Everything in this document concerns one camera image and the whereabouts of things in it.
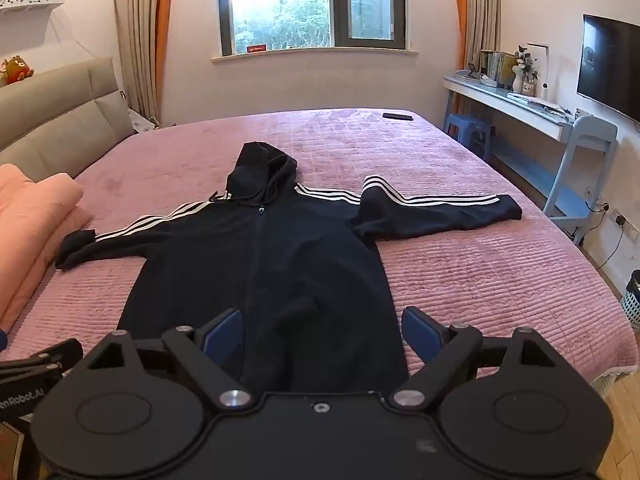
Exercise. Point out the folded peach blanket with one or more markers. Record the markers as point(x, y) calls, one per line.
point(35, 220)

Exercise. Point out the small white bottle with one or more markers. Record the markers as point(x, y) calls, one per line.
point(544, 91)

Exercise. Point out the white wall outlet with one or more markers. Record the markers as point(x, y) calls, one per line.
point(625, 221)

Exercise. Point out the pink quilted bedspread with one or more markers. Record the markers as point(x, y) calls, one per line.
point(450, 270)

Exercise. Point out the orange curtain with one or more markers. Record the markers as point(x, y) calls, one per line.
point(164, 20)
point(459, 10)

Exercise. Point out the row of books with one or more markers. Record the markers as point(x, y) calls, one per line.
point(497, 67)

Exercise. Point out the white laundry basket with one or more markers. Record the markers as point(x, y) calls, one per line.
point(632, 300)

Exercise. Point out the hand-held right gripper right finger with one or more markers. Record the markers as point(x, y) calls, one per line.
point(420, 335)

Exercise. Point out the light blue desk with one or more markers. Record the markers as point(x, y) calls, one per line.
point(505, 97)

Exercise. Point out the papers on desk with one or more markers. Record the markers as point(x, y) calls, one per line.
point(532, 101)

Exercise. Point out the wall mounted television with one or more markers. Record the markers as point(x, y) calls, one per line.
point(610, 67)

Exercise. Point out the small red sign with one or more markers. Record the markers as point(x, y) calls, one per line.
point(257, 48)

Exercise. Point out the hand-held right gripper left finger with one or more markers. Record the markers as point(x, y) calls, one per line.
point(225, 337)

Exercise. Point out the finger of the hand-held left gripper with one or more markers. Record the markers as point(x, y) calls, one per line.
point(45, 355)

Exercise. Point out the dark navy striped hoodie jacket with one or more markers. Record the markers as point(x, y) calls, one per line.
point(300, 260)

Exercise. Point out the flower vase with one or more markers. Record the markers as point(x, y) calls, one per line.
point(525, 67)

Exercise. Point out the blue plastic stool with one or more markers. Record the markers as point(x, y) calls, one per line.
point(462, 127)

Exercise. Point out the beige padded headboard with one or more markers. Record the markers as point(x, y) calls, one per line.
point(60, 120)

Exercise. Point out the dark framed window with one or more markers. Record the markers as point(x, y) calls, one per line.
point(310, 10)

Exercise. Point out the beige curtain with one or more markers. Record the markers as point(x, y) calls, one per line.
point(135, 40)
point(484, 10)

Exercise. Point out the white frame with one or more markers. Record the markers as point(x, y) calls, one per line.
point(542, 60)

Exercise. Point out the orange plush toy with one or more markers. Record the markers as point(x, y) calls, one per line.
point(14, 70)

